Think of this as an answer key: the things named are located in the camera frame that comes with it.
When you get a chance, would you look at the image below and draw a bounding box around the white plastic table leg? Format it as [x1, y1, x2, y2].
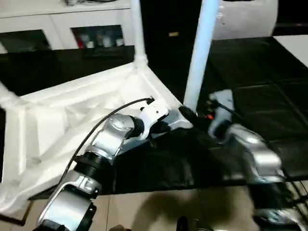
[129, 0, 148, 68]
[0, 81, 27, 109]
[182, 0, 221, 112]

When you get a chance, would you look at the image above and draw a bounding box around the white plastic table top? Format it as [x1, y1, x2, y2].
[0, 61, 194, 215]

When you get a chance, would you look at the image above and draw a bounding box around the grey cushion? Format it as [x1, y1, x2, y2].
[213, 0, 279, 41]

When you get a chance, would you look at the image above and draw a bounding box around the white flat board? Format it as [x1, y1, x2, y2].
[273, 35, 308, 71]

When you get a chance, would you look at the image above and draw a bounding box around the black flat monitor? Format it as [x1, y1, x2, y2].
[275, 22, 308, 37]

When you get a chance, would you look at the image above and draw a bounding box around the white cabinet with glass doors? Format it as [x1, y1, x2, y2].
[0, 0, 135, 51]

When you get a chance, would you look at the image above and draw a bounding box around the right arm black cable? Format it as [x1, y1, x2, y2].
[216, 102, 244, 119]

